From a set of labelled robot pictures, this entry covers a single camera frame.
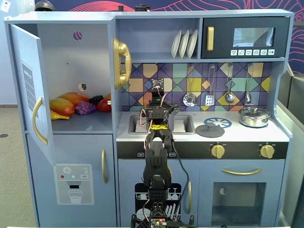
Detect gold toy telephone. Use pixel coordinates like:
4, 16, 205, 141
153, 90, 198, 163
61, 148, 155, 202
112, 38, 133, 90

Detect small steel spoon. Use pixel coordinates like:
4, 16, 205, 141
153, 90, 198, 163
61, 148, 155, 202
244, 63, 254, 104

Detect gray sink basin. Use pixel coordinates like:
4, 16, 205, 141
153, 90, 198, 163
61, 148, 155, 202
128, 114, 196, 135

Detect gold dishwasher door handle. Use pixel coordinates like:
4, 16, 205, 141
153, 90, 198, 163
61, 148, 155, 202
187, 181, 192, 215

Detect white toy plate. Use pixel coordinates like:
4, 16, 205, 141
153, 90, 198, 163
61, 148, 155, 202
171, 32, 182, 59
178, 29, 190, 59
186, 28, 199, 58

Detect black power cable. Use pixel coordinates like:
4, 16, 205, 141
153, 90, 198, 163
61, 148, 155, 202
170, 136, 191, 225

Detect dark toy grapes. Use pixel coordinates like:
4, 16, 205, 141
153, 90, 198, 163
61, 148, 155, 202
89, 95, 105, 105

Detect black helmet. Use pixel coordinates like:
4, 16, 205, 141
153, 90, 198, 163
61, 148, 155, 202
34, 0, 56, 12

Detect gold curved door handle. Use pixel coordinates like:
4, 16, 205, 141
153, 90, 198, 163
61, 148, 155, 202
32, 96, 48, 145

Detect purple toy grapes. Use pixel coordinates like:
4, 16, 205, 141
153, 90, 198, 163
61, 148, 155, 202
75, 101, 97, 116

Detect gold oven handle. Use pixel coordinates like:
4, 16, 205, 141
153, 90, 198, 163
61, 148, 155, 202
220, 168, 263, 176

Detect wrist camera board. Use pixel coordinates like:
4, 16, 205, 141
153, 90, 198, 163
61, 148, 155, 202
152, 78, 165, 91

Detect blue cabinet door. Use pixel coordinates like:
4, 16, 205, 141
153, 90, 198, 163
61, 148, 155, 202
9, 23, 57, 167

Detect gray pot lid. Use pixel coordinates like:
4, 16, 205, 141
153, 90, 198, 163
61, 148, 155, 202
195, 123, 226, 138

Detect steel slotted spatula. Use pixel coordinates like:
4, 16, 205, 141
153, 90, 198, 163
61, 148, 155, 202
204, 63, 216, 106

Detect black round device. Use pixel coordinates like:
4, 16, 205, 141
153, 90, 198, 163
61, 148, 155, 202
134, 4, 152, 12

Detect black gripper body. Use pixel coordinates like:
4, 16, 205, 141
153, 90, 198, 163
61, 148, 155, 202
144, 89, 176, 126

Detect gold microwave handle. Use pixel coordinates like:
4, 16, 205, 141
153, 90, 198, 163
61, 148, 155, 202
206, 26, 215, 51

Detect steel pot with lid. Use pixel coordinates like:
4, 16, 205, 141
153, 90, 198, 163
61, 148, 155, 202
237, 106, 272, 128

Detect blue toy kitchen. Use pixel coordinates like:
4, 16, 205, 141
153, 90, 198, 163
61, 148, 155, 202
4, 9, 295, 228

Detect red toy fruit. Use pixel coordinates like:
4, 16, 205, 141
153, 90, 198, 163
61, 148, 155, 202
96, 98, 113, 113

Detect blue burner ring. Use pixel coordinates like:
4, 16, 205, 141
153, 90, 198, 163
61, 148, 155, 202
203, 116, 232, 129

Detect white wall outlet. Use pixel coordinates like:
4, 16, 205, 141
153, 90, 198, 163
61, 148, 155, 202
0, 0, 12, 13

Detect yellow red toy mango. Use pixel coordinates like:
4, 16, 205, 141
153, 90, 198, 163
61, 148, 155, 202
57, 92, 91, 107
49, 97, 76, 116

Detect gold stove knob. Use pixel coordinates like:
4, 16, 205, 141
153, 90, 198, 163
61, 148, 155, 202
210, 143, 227, 160
259, 143, 276, 160

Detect robot controller board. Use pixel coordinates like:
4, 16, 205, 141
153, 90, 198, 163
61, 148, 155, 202
149, 217, 167, 228

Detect black toy microwave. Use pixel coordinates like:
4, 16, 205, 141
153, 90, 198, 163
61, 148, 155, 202
201, 17, 291, 59

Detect red white servo cable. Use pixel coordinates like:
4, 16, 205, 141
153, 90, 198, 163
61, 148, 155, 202
138, 94, 167, 133

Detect steel slotted skimmer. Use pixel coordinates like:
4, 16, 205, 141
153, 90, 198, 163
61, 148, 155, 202
182, 63, 198, 107

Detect yellow toy banana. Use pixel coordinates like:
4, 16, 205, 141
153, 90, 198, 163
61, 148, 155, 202
50, 110, 71, 121

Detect gold freezer door handle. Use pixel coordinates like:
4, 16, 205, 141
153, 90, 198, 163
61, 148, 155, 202
101, 149, 109, 184

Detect steel ladle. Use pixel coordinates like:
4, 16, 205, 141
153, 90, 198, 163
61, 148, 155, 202
224, 63, 236, 104

